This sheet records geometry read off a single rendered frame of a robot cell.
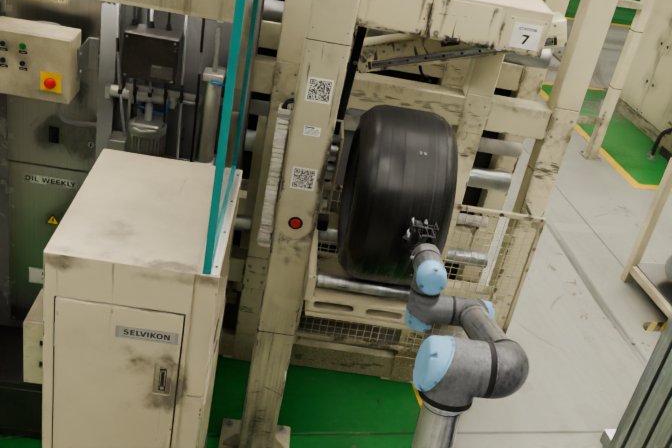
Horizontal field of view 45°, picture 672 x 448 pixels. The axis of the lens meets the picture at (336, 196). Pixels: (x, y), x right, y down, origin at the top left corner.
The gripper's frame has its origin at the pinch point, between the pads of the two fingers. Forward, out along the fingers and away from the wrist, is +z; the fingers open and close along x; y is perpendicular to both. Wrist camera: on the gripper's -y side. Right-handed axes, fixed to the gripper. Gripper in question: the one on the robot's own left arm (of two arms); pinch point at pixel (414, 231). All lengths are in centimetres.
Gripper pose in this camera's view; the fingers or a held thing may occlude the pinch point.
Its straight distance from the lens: 233.0
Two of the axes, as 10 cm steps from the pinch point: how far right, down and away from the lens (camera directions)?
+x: -9.8, -1.5, -0.8
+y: 1.7, -9.2, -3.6
